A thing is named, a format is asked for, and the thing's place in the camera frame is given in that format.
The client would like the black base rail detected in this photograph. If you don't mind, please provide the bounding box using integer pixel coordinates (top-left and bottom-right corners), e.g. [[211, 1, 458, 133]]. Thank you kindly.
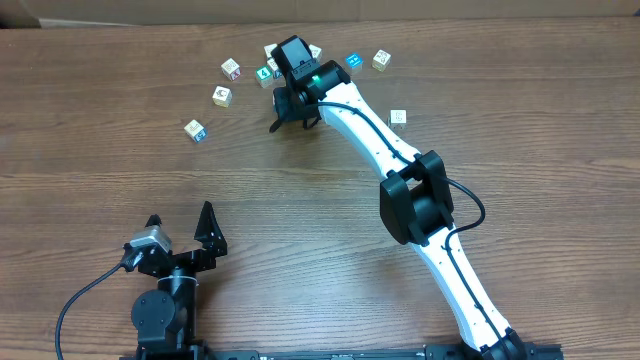
[[119, 342, 566, 360]]

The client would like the white block blue X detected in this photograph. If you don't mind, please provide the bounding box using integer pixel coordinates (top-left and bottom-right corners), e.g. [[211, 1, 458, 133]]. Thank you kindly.
[[267, 58, 282, 79]]

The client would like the plain white front block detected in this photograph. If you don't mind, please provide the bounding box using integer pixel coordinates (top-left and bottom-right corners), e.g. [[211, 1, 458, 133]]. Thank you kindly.
[[389, 110, 407, 127]]

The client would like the blue top block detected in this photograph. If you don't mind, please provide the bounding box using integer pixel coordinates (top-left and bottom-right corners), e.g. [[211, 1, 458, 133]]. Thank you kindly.
[[345, 53, 363, 75]]

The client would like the white block top back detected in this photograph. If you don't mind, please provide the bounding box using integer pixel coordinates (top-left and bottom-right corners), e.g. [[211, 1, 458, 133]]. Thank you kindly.
[[264, 44, 277, 59]]

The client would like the white block blue side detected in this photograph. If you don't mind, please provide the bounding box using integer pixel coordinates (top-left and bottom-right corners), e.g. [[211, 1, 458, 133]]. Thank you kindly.
[[184, 119, 208, 143]]

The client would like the white block green side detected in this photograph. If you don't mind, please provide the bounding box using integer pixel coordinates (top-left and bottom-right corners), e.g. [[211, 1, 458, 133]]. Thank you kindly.
[[309, 44, 322, 61]]

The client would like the green number 4 block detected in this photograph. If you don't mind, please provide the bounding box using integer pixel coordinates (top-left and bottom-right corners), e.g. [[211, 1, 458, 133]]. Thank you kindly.
[[255, 65, 274, 88]]

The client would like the white block far right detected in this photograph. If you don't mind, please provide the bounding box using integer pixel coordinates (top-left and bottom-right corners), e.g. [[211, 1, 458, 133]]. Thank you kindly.
[[372, 49, 391, 72]]

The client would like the white block yellow side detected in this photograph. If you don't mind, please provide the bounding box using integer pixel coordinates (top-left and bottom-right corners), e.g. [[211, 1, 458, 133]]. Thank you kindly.
[[212, 86, 233, 108]]

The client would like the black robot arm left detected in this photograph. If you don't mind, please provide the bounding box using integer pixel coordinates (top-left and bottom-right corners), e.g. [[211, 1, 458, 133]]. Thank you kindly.
[[123, 201, 228, 359]]

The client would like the white block red side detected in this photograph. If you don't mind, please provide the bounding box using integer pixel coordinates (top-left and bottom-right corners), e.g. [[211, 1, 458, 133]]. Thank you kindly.
[[221, 58, 241, 81]]

